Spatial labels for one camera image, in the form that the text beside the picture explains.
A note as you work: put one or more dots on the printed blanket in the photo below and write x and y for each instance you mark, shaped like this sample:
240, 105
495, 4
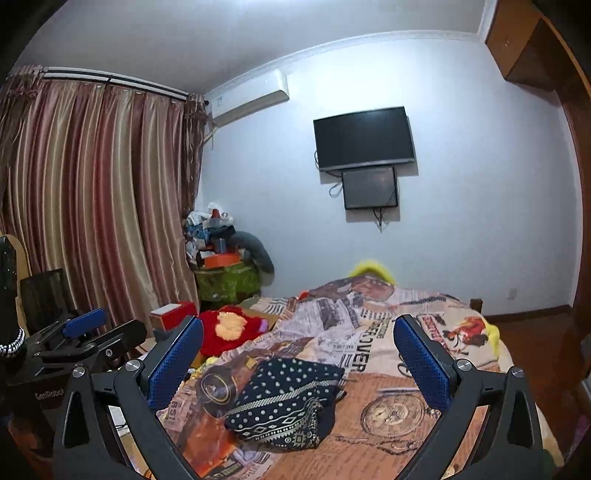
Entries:
369, 323

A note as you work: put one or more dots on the yellow plush toy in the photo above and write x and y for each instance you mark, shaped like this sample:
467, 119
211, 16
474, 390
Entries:
374, 271

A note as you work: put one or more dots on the pile of clothes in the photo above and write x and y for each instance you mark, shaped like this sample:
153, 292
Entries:
207, 226

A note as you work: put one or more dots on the red box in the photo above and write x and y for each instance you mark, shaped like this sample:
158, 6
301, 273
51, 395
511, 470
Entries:
175, 316

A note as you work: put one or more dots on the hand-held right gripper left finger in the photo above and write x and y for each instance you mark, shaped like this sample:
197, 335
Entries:
178, 355

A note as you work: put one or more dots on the striped brown curtain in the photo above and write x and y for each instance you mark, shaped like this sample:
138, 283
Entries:
92, 194

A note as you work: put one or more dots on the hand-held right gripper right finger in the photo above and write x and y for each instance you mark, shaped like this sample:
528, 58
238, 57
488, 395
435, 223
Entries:
422, 364

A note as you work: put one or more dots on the curtain rail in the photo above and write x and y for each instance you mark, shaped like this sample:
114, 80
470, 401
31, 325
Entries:
115, 83

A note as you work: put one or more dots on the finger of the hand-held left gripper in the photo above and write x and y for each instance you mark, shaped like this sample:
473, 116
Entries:
85, 321
120, 337

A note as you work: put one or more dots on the black flat panel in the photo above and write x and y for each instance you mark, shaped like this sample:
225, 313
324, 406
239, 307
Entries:
44, 300

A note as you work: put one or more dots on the black wall television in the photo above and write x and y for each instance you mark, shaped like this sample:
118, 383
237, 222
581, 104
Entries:
364, 138

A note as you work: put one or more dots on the wooden wardrobe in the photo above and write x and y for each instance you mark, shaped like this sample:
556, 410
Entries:
545, 55

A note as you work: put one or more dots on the dark blue patterned hoodie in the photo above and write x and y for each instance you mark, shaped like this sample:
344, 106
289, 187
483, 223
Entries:
281, 397

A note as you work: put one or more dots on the green patterned box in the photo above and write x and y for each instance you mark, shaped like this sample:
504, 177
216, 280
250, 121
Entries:
226, 284

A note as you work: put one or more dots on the orange box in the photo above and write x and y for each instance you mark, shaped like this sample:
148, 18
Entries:
221, 261

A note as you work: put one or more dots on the red plush toy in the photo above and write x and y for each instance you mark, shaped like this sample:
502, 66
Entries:
231, 325

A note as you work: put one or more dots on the white air conditioner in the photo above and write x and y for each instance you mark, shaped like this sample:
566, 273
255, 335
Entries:
247, 99

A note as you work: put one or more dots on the small black monitor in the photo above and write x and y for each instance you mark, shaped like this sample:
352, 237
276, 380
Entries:
370, 188

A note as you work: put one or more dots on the wooden bed frame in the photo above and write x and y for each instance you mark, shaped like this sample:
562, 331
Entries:
476, 305

